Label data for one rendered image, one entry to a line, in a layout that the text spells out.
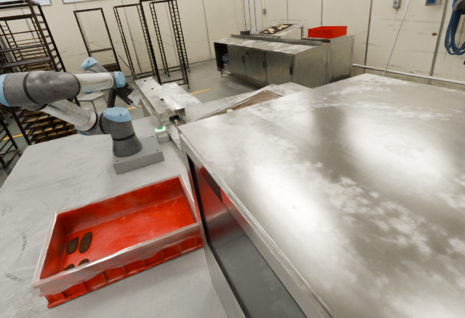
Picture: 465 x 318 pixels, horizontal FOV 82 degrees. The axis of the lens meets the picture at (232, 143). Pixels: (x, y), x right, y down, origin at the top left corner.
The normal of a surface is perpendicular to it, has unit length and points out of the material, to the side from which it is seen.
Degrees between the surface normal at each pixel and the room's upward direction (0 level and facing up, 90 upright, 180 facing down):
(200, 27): 90
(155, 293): 0
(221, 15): 90
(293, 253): 0
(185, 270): 0
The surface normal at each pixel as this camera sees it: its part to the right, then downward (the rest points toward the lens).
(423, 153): -0.11, -0.88
